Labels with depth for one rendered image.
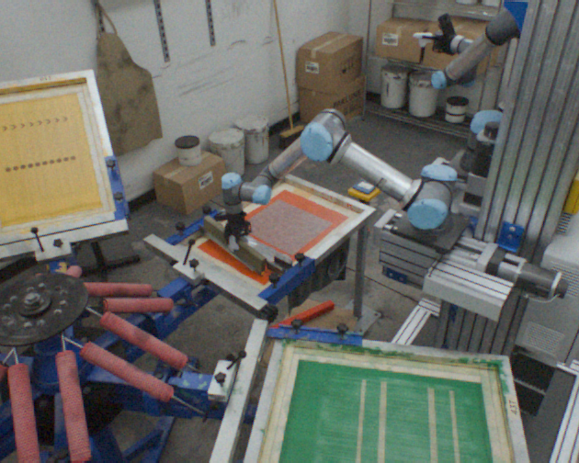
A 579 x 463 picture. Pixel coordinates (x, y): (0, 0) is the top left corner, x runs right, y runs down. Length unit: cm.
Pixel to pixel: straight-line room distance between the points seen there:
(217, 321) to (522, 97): 225
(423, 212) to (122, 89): 281
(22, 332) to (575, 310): 179
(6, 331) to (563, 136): 174
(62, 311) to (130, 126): 263
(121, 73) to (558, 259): 308
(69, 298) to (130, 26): 269
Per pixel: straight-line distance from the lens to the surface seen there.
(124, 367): 166
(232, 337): 322
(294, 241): 233
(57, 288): 176
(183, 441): 286
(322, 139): 166
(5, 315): 175
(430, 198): 169
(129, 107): 409
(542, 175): 191
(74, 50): 387
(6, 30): 367
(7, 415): 189
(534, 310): 215
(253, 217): 250
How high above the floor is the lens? 239
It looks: 37 degrees down
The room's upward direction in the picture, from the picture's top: 2 degrees counter-clockwise
